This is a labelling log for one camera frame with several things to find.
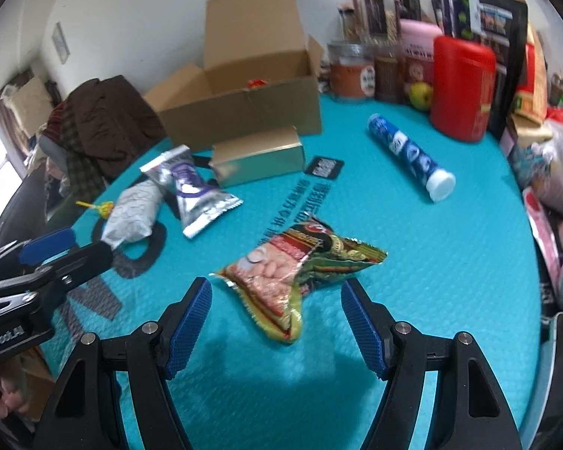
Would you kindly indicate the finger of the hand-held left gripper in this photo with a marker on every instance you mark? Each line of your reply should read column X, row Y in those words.
column 84, row 262
column 47, row 243

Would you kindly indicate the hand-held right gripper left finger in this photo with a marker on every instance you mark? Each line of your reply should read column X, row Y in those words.
column 190, row 328

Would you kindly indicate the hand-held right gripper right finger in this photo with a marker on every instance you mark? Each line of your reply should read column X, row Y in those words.
column 366, row 333

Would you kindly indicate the white patterned snack packet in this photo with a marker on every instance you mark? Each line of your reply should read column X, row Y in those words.
column 131, row 211

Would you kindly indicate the green gold peanut packet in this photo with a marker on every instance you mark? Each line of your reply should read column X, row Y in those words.
column 281, row 272

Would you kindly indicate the purple silver snack packet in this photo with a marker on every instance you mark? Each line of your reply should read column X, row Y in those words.
column 192, row 187

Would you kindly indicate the small gold carton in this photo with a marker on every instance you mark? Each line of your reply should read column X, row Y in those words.
column 258, row 159

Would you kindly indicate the blue tablet tube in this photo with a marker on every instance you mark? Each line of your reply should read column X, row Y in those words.
column 408, row 150

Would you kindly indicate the cardboard box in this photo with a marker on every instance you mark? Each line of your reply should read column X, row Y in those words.
column 262, row 108

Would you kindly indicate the red gold snack packet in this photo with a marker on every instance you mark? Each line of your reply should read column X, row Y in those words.
column 255, row 83

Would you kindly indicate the person's left hand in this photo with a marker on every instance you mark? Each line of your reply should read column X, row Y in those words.
column 9, row 396

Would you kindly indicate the teal bubble mat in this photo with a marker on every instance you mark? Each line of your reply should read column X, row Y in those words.
column 427, row 267

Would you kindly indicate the plaid cloth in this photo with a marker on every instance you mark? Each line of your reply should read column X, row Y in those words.
column 75, row 145

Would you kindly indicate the cardboard sheet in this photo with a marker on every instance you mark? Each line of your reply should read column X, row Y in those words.
column 30, row 98

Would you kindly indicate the brown jacket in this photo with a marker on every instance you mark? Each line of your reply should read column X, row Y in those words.
column 112, row 112

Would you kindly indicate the pink flat packet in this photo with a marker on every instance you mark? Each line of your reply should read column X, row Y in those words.
column 542, row 234

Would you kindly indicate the green apple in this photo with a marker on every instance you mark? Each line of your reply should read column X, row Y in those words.
column 420, row 96

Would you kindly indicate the wide jar orange label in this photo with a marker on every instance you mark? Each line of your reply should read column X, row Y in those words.
column 349, row 75

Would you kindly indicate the dark brown jar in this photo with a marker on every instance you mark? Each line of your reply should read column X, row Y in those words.
column 387, row 75

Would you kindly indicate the red canister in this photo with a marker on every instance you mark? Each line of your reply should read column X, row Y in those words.
column 460, row 89

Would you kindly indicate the clear plastic bag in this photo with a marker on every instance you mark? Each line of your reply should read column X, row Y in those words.
column 553, row 150

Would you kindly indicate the pink canister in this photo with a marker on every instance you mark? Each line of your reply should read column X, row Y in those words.
column 417, row 56

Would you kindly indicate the black stand-up pouch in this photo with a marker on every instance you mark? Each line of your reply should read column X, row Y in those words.
column 506, row 56

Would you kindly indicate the small spice jar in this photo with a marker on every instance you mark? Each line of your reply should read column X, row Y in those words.
column 346, row 21

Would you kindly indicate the tall clear grain jar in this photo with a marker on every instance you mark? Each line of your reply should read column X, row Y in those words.
column 380, row 14

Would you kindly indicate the clear jar purple label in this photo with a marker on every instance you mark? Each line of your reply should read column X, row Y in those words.
column 455, row 4

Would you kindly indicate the wall picture frame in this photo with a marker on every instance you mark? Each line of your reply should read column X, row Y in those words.
column 61, row 42

